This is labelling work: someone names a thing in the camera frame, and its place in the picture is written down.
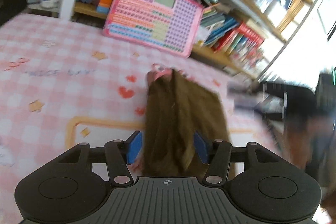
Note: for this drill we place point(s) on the pink checkered tablecloth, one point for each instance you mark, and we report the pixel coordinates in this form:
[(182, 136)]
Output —
[(64, 83)]

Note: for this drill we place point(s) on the dark brown velvet pants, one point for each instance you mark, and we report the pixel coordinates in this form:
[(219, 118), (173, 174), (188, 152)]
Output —
[(176, 109)]

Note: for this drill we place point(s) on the pink learning tablet toy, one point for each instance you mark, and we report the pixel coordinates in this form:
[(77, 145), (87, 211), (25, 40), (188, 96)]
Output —
[(166, 25)]

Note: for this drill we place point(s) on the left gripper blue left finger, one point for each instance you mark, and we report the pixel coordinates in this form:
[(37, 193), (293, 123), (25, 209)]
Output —
[(121, 153)]

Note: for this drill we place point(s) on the person's right hand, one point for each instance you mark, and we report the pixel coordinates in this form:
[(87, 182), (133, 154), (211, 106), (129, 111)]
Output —
[(310, 141)]

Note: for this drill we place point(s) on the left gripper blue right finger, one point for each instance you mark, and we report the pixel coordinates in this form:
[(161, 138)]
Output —
[(216, 154)]

